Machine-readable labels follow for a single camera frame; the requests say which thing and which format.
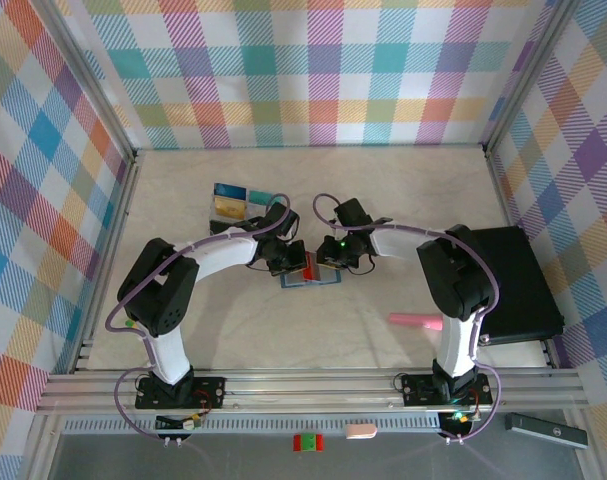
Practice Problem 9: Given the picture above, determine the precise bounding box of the teal card holder wallet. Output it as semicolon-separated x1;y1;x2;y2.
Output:
279;252;344;290

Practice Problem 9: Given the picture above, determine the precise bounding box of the gold credit card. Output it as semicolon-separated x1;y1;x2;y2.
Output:
211;195;245;221

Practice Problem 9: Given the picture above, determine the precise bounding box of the blue credit card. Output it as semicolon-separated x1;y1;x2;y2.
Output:
212;182;247;202

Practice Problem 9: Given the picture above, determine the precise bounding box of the pink toy microphone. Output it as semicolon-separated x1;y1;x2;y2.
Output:
388;312;444;332

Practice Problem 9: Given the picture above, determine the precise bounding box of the black case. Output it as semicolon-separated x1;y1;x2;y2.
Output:
470;225;565;346

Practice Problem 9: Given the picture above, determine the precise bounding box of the pink and white eraser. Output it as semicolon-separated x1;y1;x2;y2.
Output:
343;422;379;441

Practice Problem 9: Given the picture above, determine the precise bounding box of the red and green block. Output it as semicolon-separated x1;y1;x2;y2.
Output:
292;433;326;454

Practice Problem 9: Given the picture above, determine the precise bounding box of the grey metal shelf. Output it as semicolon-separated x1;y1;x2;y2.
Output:
47;409;597;480

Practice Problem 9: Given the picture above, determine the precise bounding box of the black flat bar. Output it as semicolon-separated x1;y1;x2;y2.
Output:
503;412;589;450

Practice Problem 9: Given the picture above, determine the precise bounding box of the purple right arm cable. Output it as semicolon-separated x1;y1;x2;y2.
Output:
312;193;502;444

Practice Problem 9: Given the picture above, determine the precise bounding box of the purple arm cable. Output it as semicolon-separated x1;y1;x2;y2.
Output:
312;193;502;444
105;193;290;442

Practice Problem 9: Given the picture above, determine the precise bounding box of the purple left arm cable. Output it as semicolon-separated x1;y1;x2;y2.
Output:
105;193;290;442

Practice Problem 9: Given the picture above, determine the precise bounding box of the aluminium front rail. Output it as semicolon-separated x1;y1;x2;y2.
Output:
35;368;587;416

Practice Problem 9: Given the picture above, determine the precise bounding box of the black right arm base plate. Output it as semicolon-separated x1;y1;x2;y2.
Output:
400;372;494;407

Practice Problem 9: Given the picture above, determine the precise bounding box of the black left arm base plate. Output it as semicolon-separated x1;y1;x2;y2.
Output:
135;375;228;411

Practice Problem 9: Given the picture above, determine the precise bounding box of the slotted grey cable duct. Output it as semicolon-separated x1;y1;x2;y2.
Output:
62;417;447;435

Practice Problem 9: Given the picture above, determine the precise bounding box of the small wired connector board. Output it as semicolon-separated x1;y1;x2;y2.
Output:
438;409;482;434
155;412;205;434

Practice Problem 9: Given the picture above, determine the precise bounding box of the aluminium frame post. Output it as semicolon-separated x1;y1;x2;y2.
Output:
481;0;587;159
32;0;140;162

